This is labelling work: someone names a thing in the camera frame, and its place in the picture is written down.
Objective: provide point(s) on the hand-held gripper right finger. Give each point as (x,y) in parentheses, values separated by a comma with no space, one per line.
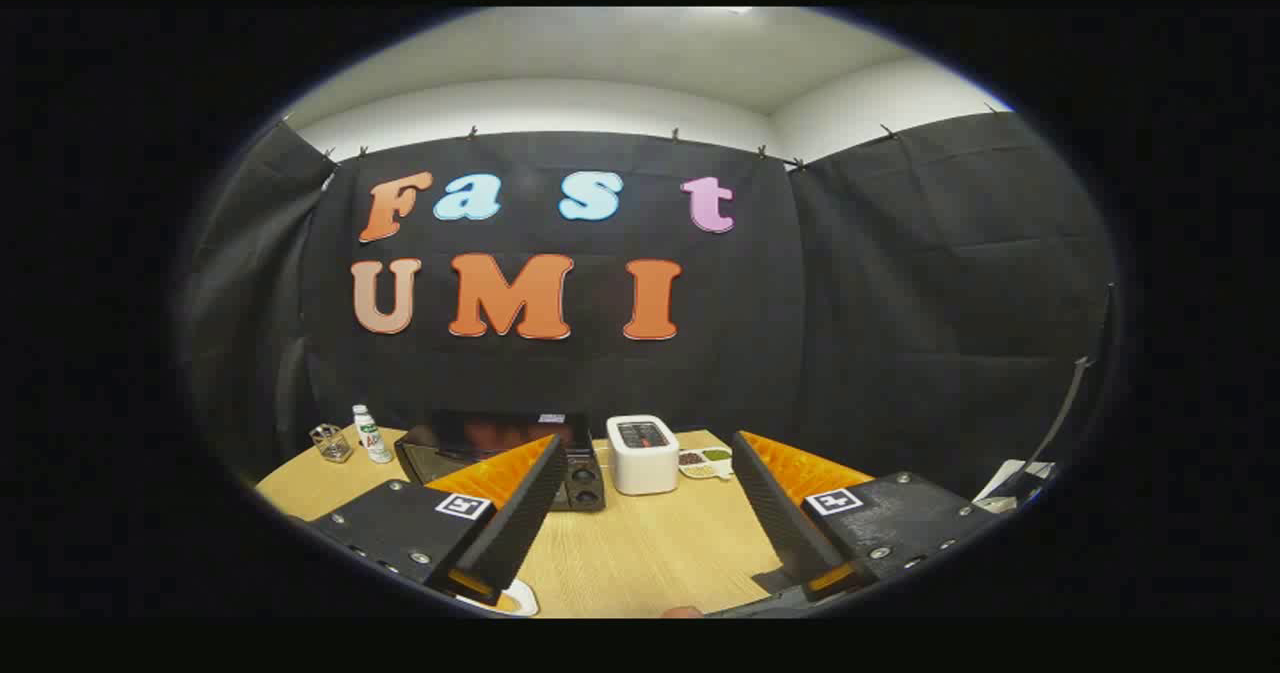
(780,513)

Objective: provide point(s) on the white plate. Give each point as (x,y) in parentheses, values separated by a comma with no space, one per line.
(522,598)

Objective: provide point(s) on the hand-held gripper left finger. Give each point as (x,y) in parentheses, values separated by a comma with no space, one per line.
(520,523)

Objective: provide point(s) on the white pop-up toaster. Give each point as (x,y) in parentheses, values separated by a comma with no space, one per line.
(642,468)

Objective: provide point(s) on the white divided snack dish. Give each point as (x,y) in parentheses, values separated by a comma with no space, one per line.
(705,463)

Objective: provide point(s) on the white flat object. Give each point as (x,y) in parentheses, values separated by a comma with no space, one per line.
(1010,481)

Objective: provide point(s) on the reddish brown food piece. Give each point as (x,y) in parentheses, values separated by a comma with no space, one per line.
(683,612)

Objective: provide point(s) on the white plastic drink bottle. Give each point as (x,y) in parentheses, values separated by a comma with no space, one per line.
(372,438)

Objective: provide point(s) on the black toaster oven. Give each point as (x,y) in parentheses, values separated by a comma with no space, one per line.
(470,438)

